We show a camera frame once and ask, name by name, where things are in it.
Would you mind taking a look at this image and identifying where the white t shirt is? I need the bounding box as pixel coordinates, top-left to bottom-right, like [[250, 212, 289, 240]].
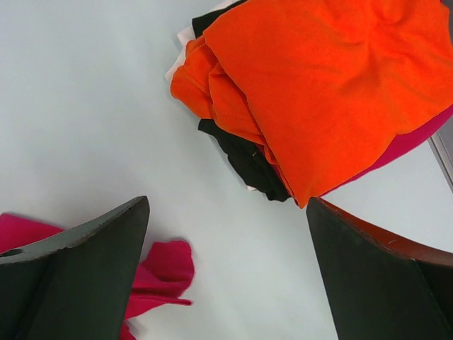
[[164, 0, 261, 193]]

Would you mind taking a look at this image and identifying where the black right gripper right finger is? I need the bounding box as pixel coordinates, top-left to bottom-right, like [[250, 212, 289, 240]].
[[306, 198, 452, 339]]

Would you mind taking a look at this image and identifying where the magenta t shirt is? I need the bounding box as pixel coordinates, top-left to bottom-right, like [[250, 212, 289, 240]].
[[324, 106, 452, 195], [1, 213, 195, 339]]

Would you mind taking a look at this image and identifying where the magenta folded t shirt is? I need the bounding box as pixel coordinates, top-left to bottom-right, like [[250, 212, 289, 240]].
[[324, 106, 452, 195]]

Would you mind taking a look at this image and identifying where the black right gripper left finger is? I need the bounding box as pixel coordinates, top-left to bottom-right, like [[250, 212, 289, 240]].
[[1, 196, 149, 339]]

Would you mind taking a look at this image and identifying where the black t shirt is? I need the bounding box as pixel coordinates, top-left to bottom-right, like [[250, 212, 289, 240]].
[[192, 0, 292, 202]]

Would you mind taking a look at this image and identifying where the orange t shirt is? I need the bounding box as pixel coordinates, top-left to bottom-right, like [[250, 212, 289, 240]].
[[171, 1, 452, 207]]

